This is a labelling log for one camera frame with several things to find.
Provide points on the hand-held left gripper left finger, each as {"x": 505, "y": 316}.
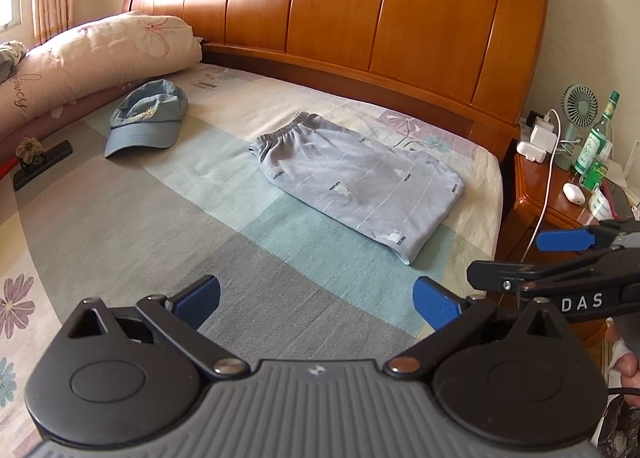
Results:
{"x": 197, "y": 298}

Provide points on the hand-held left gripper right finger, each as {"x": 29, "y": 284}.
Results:
{"x": 435, "y": 305}

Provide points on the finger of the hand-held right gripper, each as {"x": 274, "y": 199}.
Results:
{"x": 492, "y": 275}
{"x": 565, "y": 240}

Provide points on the grey pants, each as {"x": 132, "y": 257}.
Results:
{"x": 360, "y": 178}

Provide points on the person's right hand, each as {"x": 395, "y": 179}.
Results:
{"x": 627, "y": 365}

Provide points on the wooden nightstand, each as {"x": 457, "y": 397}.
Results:
{"x": 550, "y": 200}

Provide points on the white earbud case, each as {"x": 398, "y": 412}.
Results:
{"x": 573, "y": 193}

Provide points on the black phone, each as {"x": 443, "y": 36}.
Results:
{"x": 622, "y": 203}

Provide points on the small green bottle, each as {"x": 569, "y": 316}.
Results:
{"x": 595, "y": 177}

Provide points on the white adapter block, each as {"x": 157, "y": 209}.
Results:
{"x": 530, "y": 151}

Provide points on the green glass bottle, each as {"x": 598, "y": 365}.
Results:
{"x": 595, "y": 143}

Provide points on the white charger plug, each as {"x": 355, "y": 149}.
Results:
{"x": 542, "y": 136}

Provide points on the black plastic bag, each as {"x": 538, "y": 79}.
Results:
{"x": 620, "y": 430}

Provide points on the green mini fan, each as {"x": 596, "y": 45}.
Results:
{"x": 580, "y": 106}

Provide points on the blue cap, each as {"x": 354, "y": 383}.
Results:
{"x": 145, "y": 123}

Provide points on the black hair clip with flower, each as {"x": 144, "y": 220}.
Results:
{"x": 45, "y": 161}

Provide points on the red object behind cushion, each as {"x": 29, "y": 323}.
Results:
{"x": 4, "y": 167}

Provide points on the pink folded quilt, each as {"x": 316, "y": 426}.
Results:
{"x": 100, "y": 58}

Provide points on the folded grey-green cloth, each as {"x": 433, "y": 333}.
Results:
{"x": 10, "y": 58}

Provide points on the wooden bed headboard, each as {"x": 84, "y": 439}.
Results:
{"x": 350, "y": 3}

